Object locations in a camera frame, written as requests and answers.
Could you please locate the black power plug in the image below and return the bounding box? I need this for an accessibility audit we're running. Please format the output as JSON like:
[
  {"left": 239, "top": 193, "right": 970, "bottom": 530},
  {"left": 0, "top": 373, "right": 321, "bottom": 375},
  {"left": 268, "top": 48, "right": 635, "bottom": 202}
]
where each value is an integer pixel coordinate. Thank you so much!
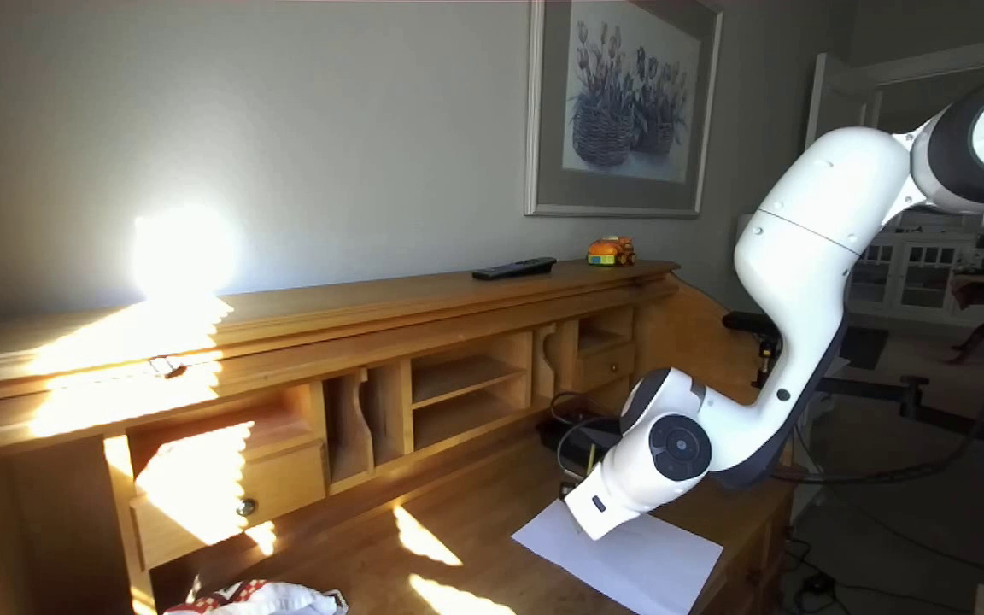
[{"left": 797, "top": 563, "right": 849, "bottom": 609}]

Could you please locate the black plastic tray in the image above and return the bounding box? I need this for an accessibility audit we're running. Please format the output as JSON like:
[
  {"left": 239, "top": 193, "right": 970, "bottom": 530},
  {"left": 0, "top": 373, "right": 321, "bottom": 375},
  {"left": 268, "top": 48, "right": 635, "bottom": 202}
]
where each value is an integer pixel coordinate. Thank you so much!
[{"left": 542, "top": 410, "right": 628, "bottom": 470}]

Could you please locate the wooden desk drawer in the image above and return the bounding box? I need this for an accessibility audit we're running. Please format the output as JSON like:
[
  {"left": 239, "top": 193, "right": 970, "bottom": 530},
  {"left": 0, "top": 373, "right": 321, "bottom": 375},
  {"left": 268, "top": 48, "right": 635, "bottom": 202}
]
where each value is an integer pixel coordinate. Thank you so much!
[{"left": 128, "top": 437, "right": 330, "bottom": 572}]

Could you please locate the small metal clip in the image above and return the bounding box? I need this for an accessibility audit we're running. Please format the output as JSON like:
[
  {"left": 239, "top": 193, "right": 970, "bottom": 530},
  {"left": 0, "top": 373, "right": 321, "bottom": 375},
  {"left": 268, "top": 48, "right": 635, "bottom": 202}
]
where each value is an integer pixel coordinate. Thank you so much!
[{"left": 148, "top": 354, "right": 191, "bottom": 382}]

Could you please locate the orange green toy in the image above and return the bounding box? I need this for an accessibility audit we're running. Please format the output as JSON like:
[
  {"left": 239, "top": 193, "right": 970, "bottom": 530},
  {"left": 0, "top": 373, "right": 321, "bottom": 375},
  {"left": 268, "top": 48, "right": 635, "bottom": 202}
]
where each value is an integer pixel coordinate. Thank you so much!
[{"left": 583, "top": 232, "right": 638, "bottom": 271}]

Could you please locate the black remote control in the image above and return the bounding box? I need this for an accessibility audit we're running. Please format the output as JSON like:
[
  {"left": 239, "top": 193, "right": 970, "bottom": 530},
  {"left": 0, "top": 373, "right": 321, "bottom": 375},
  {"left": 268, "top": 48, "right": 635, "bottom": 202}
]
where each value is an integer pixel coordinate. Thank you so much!
[{"left": 468, "top": 256, "right": 560, "bottom": 284}]

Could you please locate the white door frame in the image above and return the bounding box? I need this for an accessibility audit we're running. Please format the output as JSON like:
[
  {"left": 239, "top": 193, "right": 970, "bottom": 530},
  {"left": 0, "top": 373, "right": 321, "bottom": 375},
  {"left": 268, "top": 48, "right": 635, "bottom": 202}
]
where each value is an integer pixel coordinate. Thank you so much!
[{"left": 800, "top": 29, "right": 984, "bottom": 379}]

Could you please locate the wooden desk with hutch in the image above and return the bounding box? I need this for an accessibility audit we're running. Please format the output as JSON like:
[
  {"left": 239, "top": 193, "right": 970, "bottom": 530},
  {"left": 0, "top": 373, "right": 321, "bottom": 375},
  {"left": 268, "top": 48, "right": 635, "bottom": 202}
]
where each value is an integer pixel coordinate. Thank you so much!
[{"left": 0, "top": 256, "right": 803, "bottom": 615}]

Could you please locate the crumpled white red cloth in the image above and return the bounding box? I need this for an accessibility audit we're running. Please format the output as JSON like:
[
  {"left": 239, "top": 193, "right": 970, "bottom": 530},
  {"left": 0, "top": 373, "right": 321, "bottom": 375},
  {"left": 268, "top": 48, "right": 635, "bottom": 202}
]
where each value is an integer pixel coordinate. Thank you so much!
[{"left": 160, "top": 577, "right": 352, "bottom": 615}]

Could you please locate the framed flower picture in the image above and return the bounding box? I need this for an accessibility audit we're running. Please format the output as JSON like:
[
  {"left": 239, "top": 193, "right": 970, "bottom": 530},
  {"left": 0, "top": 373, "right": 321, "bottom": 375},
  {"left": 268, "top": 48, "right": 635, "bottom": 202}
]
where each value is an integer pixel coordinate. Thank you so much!
[{"left": 523, "top": 0, "right": 728, "bottom": 220}]

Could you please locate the black camera stand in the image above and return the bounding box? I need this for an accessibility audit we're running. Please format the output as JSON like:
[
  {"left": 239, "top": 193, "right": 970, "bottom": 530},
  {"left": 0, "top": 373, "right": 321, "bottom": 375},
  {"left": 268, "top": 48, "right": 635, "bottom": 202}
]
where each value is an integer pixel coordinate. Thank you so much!
[{"left": 722, "top": 306, "right": 984, "bottom": 457}]

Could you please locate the white paper sheet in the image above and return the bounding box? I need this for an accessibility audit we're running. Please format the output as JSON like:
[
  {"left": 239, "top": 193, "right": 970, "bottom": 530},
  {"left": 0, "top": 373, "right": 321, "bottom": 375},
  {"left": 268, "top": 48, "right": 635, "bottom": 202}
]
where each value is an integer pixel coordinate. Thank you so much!
[{"left": 510, "top": 495, "right": 728, "bottom": 615}]

